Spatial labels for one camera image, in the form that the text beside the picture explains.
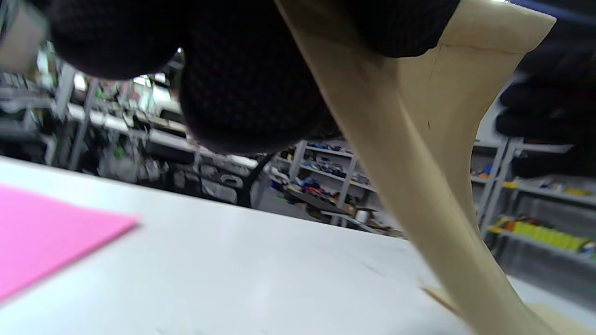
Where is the black office chair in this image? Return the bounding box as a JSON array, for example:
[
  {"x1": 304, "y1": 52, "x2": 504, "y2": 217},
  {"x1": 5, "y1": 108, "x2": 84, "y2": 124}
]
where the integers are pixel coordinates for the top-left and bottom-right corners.
[{"x1": 235, "y1": 151, "x2": 280, "y2": 209}]

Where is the pink paper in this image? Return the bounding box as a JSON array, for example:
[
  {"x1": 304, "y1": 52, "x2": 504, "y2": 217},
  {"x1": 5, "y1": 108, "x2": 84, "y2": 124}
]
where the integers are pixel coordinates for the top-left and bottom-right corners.
[{"x1": 0, "y1": 184, "x2": 140, "y2": 302}]

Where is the cluttered metal storage shelf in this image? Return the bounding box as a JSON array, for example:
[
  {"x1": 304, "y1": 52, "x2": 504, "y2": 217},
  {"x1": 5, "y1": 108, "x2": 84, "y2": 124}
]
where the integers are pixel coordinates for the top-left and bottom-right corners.
[
  {"x1": 470, "y1": 137, "x2": 596, "y2": 261},
  {"x1": 270, "y1": 140, "x2": 406, "y2": 235}
]

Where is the person's left hand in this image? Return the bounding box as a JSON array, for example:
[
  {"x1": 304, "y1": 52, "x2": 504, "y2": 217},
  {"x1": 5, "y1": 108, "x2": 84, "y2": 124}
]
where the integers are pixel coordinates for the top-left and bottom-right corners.
[{"x1": 28, "y1": 0, "x2": 461, "y2": 155}]

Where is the cluttered workbench row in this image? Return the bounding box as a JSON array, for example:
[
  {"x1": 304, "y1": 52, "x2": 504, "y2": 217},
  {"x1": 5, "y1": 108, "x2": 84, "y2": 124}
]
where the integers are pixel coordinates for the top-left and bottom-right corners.
[{"x1": 0, "y1": 42, "x2": 261, "y2": 205}]

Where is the brown A4 envelope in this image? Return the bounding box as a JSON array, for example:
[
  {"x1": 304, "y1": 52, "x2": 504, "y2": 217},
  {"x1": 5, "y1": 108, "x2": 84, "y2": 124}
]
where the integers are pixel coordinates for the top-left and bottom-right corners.
[
  {"x1": 421, "y1": 281, "x2": 596, "y2": 335},
  {"x1": 275, "y1": 0, "x2": 557, "y2": 335}
]

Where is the person's right hand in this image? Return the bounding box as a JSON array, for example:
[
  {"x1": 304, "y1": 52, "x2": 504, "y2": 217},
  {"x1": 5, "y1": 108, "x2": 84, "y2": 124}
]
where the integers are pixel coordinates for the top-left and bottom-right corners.
[{"x1": 495, "y1": 19, "x2": 596, "y2": 180}]

